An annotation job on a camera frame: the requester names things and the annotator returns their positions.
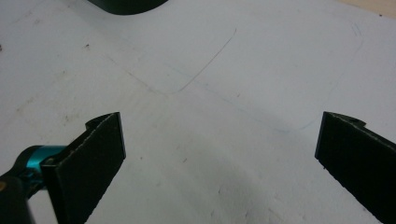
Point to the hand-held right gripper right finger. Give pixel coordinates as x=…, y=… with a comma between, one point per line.
x=361, y=165

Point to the black oval tray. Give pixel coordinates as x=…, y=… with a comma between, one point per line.
x=127, y=6

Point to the white table mat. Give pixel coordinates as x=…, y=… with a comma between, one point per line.
x=218, y=93

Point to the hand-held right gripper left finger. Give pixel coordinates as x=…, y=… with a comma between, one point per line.
x=84, y=168

